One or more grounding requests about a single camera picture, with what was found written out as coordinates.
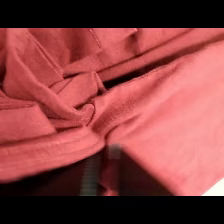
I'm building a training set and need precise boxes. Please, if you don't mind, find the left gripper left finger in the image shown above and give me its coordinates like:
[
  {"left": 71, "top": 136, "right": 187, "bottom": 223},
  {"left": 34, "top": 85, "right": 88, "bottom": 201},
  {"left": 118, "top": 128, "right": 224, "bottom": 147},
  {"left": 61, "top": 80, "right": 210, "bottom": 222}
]
[{"left": 43, "top": 151, "right": 108, "bottom": 197}]

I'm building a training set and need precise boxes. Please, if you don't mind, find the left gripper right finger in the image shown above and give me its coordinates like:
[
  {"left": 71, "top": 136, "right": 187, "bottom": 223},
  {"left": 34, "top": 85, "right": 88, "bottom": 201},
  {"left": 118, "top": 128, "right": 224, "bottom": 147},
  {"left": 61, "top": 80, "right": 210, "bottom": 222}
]
[{"left": 108, "top": 143, "right": 174, "bottom": 197}]

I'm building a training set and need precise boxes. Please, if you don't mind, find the red T-shirt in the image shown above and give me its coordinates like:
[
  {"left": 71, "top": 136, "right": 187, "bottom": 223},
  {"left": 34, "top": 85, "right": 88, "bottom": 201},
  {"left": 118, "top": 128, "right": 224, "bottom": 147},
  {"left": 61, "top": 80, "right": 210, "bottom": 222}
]
[{"left": 0, "top": 27, "right": 224, "bottom": 197}]

